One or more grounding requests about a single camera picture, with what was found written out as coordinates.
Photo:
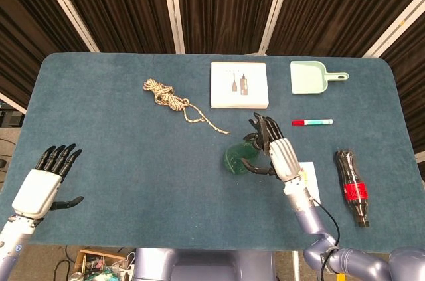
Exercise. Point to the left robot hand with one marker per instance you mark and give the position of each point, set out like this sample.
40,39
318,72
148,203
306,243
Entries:
34,191

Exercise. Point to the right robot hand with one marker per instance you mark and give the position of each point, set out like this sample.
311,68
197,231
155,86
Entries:
285,158

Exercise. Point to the green transparent cup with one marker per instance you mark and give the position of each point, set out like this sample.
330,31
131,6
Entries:
234,159

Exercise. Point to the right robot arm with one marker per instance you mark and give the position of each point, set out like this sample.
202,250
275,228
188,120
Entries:
308,221

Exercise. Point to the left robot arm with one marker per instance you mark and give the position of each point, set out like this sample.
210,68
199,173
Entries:
13,244

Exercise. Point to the dark cola bottle red label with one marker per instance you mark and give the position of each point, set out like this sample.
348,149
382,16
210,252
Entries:
352,178

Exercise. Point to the white printed paper card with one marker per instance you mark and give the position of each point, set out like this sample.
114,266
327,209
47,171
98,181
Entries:
312,178

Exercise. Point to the white flat cardboard box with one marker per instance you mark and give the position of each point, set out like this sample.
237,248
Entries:
255,85

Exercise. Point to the mint green plastic dustpan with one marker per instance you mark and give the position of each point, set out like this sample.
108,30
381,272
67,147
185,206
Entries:
307,78

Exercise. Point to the wooden box of clutter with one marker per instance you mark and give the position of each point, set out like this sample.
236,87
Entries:
96,264

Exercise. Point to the blue-grey robot torso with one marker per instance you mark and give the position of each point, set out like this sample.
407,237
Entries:
199,264

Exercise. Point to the white partition frame post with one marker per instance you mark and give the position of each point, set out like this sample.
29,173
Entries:
11,103
173,8
276,8
395,25
66,5

